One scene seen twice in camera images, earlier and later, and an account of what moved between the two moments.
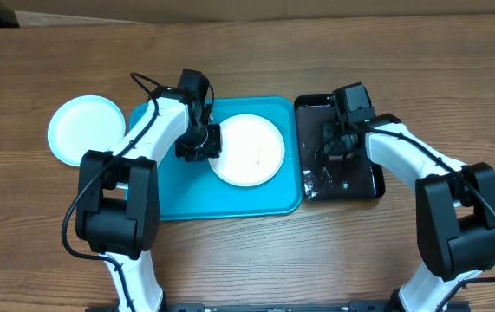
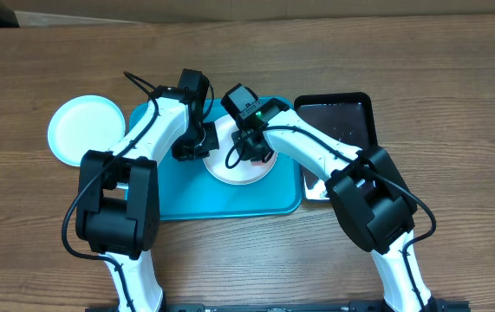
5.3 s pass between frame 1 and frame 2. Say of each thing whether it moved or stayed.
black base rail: stayed
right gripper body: moved
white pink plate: stayed
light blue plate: stayed
